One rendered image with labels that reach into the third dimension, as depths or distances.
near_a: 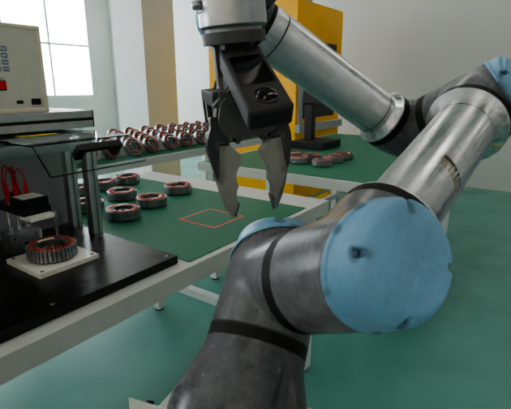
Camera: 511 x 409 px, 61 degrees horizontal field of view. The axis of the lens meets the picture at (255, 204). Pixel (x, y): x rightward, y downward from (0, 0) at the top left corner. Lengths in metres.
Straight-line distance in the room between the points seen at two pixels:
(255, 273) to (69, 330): 0.52
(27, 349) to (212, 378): 0.49
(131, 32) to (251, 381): 4.79
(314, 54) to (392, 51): 5.24
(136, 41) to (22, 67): 3.84
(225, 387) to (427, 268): 0.22
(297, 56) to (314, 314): 0.39
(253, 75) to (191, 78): 7.24
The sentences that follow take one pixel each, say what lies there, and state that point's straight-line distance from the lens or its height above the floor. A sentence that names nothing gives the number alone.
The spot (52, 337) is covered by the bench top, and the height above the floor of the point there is 0.74.
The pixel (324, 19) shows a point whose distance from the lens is 4.85.
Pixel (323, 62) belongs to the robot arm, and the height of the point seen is 1.21.
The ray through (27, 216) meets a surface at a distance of 1.16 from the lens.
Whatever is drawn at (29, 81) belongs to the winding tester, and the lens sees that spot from 1.23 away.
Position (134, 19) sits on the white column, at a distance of 5.06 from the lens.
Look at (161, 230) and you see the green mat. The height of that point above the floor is 0.75.
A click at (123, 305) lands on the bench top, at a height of 0.73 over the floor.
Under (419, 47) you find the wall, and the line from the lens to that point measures 5.82.
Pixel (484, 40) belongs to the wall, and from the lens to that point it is 5.67.
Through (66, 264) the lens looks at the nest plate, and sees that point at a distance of 1.09.
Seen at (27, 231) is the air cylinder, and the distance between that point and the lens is 1.25.
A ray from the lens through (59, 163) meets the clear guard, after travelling 0.96.
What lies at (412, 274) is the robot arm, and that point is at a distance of 0.40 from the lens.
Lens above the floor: 1.18
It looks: 16 degrees down
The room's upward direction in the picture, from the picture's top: straight up
